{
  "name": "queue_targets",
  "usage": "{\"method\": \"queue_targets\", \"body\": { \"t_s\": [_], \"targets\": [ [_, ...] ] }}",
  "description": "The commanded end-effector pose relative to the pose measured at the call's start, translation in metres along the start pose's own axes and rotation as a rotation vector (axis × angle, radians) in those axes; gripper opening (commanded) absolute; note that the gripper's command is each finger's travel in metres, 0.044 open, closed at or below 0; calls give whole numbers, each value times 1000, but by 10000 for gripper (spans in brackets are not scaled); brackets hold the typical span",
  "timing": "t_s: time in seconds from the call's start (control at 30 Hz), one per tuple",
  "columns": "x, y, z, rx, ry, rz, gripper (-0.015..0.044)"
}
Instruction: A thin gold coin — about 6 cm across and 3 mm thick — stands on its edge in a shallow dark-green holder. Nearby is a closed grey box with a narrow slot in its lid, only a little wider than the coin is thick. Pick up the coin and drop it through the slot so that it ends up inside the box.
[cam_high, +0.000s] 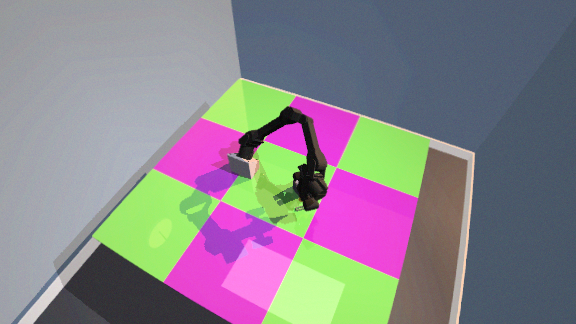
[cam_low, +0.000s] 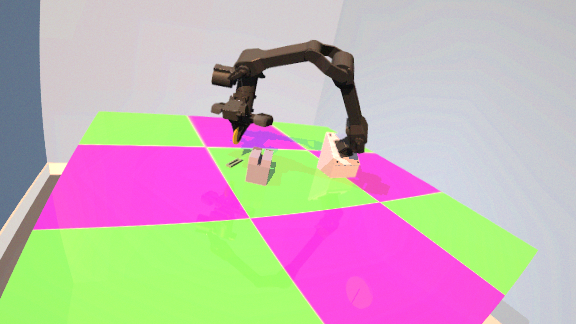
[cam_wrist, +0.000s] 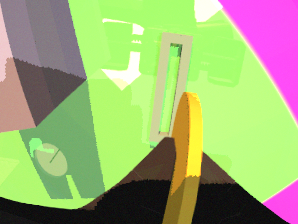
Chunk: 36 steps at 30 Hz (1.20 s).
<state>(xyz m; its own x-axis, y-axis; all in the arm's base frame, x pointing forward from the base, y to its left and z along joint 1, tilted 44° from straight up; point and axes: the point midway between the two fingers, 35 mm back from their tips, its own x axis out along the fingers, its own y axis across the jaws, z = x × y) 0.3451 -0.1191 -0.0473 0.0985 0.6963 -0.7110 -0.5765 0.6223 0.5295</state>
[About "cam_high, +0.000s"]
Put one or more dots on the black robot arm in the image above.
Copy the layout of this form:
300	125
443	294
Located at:
316	160

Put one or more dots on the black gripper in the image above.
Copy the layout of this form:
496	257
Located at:
309	203

